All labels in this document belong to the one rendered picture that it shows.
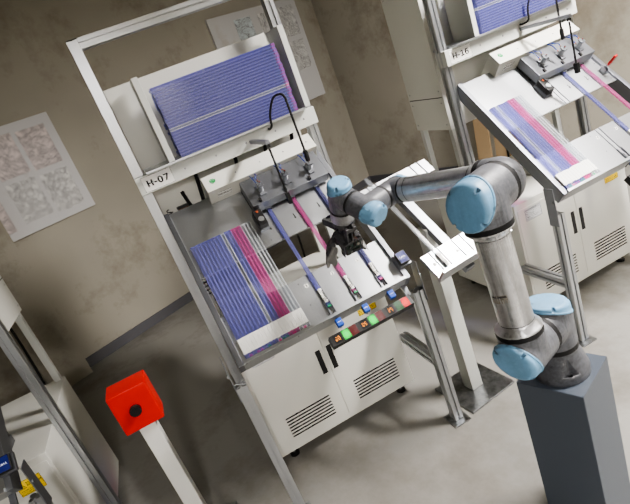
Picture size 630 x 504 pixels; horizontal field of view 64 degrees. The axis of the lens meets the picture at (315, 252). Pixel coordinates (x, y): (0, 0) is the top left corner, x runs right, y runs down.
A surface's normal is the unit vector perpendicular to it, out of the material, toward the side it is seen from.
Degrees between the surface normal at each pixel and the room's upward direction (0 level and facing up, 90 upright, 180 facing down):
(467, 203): 83
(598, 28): 90
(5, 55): 90
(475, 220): 83
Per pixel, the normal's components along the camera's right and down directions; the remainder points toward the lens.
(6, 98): 0.66, 0.03
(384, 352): 0.35, 0.21
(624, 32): -0.67, 0.47
